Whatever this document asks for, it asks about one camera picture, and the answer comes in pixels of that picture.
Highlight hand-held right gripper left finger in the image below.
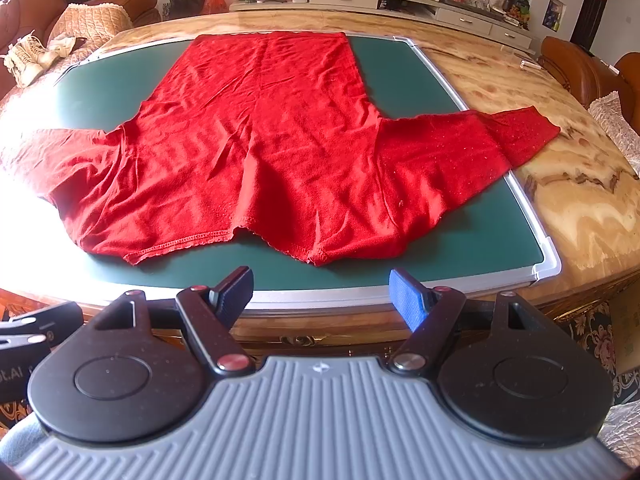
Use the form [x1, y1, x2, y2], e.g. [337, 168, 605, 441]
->
[92, 266, 256, 377]

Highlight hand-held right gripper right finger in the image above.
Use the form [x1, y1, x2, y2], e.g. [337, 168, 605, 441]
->
[389, 268, 546, 376]

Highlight red knit garment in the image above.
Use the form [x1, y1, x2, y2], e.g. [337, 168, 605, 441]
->
[15, 31, 561, 267]

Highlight floral carpet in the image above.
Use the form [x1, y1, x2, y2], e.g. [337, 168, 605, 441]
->
[560, 295, 640, 406]

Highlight white lace-up shoes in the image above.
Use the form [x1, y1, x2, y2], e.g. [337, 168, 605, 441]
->
[2, 31, 60, 88]

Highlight white lace cushion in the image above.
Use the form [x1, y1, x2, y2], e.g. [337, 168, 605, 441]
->
[587, 91, 640, 177]

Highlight white crumpled cloth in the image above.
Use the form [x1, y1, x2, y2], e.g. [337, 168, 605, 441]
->
[47, 35, 88, 58]

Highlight brown leather armchair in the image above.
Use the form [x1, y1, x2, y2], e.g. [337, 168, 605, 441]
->
[537, 36, 640, 122]

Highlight beige quilted cushion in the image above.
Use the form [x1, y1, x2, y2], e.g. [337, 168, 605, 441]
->
[47, 3, 133, 51]

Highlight brown leather sofa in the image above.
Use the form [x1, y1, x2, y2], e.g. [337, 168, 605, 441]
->
[0, 0, 158, 101]

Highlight dark hanging scroll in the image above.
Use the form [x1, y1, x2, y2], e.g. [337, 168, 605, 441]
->
[570, 0, 617, 49]

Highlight green board with silver frame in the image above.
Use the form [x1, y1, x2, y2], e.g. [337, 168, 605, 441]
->
[52, 35, 563, 311]

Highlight wall photo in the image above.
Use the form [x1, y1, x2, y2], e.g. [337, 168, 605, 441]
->
[542, 0, 568, 34]

